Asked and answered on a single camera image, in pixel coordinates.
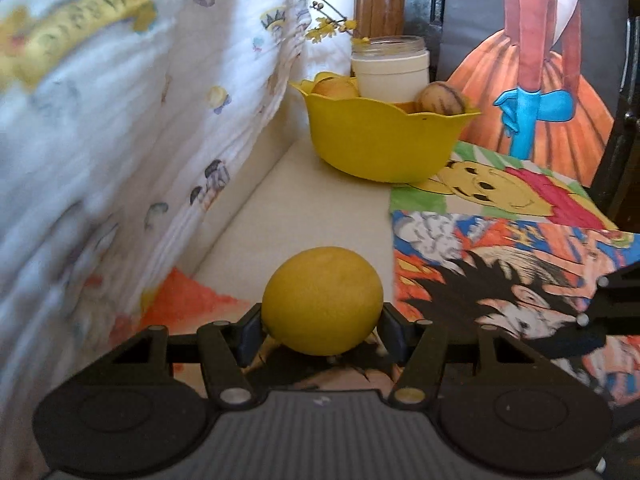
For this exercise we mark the dark wooden door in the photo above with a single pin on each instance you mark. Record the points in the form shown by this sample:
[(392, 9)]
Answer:
[(451, 29)]

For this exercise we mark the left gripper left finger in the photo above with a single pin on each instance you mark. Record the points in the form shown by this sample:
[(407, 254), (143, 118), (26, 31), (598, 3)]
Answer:
[(226, 349)]

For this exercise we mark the colourful anime poster mat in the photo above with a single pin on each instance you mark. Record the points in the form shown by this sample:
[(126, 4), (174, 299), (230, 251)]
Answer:
[(531, 280)]

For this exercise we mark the yellow plastic bowl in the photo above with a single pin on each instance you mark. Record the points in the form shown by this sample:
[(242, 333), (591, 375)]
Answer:
[(377, 141)]

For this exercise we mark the yellow fruit in bowl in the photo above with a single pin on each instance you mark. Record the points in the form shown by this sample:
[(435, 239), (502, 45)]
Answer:
[(335, 87)]

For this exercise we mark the dry flower twig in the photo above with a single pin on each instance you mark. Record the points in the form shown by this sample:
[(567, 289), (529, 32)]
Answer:
[(331, 22)]

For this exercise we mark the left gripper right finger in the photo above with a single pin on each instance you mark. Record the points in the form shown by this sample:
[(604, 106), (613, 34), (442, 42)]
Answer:
[(419, 349)]

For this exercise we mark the white cartoon print cloth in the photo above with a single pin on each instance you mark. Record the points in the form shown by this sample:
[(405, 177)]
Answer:
[(121, 123)]

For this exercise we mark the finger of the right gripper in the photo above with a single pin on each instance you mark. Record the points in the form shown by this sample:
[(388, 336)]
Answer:
[(564, 348)]

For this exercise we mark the yellow lemon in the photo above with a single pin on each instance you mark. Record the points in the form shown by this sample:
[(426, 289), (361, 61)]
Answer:
[(323, 301)]

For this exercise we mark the painted lady poster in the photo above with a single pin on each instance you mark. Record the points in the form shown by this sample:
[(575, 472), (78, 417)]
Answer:
[(527, 81)]

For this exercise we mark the white glass jar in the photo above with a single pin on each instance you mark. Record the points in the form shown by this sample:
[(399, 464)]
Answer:
[(391, 69)]

